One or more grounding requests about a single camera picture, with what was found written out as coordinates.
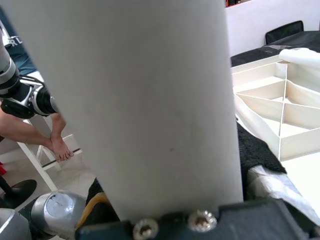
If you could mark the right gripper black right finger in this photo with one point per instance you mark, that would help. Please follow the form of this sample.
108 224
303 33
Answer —
260 155

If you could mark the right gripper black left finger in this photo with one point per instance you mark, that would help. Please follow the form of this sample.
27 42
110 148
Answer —
100 205

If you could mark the white plastic table top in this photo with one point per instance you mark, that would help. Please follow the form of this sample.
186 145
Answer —
300 175

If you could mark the white plastic table leg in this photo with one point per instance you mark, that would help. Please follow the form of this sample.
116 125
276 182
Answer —
302 56
150 100

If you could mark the white wooden stool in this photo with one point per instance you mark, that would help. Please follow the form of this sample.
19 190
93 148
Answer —
45 178

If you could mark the person bare leg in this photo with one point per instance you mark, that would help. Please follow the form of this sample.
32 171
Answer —
58 125
25 130

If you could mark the open black suitcase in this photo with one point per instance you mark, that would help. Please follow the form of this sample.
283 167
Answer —
285 31

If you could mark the black tablecloth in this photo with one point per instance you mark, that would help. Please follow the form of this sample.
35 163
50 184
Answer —
307 37

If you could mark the person teal shirt torso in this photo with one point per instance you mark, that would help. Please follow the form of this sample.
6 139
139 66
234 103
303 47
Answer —
20 52

